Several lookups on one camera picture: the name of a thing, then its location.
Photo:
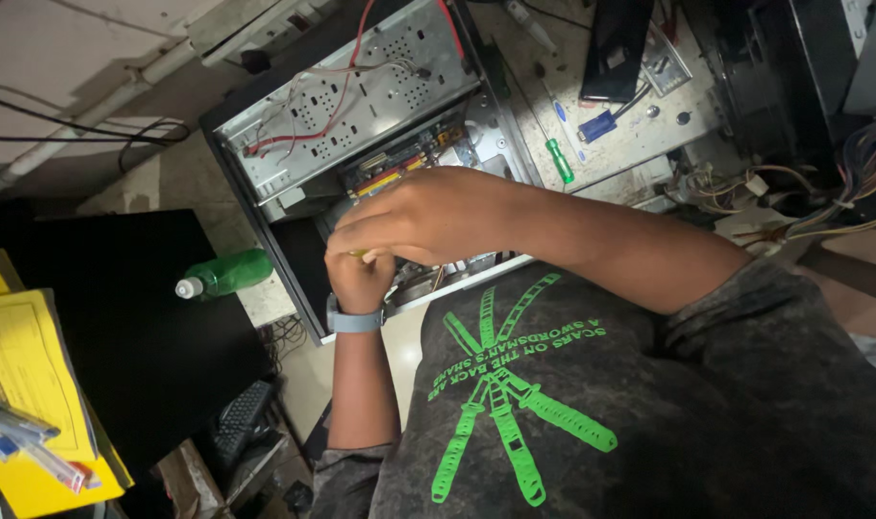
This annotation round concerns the person's right fingers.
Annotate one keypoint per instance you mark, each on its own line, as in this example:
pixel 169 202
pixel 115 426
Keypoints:
pixel 369 227

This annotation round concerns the open black computer case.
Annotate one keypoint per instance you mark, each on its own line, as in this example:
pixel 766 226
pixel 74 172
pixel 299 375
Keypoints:
pixel 380 101

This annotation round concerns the yellow-green screwdriver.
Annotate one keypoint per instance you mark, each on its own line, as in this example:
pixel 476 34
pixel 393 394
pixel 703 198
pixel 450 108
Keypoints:
pixel 358 253

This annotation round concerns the white and blue pen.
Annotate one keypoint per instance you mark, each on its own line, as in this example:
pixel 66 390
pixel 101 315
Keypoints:
pixel 564 119

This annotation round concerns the grey wrist watch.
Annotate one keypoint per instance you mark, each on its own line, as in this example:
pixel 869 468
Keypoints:
pixel 355 321

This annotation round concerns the clear pen with red end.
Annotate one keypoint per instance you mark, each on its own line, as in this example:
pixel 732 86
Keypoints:
pixel 45 461

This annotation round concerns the small metal circuit card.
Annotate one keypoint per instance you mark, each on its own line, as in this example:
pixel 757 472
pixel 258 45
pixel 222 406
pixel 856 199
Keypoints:
pixel 665 61

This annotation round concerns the grey t-shirt with green print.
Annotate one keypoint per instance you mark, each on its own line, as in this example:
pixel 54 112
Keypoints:
pixel 625 404

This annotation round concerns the black flat panel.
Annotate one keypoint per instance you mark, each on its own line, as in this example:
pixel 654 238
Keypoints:
pixel 142 346

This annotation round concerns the yellow paper folder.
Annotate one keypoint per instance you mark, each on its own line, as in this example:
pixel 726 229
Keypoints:
pixel 27 367

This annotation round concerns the person's left hand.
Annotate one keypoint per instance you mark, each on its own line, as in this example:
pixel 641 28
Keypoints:
pixel 358 285

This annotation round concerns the black keyboard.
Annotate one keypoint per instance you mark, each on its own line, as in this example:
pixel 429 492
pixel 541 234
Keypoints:
pixel 242 422

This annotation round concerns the computer motherboard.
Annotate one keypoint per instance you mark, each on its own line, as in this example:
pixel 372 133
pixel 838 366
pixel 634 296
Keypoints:
pixel 409 155

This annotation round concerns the white glue tube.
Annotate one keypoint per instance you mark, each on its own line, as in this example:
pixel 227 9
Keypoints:
pixel 530 25

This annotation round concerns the cardboard box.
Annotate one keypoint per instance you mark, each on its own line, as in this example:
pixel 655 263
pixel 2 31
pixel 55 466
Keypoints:
pixel 193 483

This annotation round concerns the blue video connector plug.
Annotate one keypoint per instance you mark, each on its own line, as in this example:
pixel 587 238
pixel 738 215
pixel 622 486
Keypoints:
pixel 596 125

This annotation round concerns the black flat device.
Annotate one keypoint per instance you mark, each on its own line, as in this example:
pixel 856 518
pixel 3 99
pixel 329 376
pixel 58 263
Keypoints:
pixel 616 47

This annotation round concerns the white wall pipe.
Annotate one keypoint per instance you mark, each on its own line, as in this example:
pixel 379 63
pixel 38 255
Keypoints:
pixel 84 119

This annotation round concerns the green plastic bottle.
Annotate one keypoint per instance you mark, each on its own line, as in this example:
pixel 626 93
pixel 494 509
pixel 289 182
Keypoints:
pixel 229 272

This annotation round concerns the person's right hand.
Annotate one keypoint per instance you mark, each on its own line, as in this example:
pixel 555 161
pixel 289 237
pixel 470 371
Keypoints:
pixel 423 216

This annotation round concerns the black computer tower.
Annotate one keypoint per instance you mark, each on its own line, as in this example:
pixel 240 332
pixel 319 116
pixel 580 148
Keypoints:
pixel 776 65

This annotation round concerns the person's left fingers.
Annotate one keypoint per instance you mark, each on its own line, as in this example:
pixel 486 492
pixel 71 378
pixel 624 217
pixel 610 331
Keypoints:
pixel 355 268

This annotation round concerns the white power strip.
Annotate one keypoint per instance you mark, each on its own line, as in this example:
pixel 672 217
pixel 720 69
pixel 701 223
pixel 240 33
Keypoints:
pixel 243 29

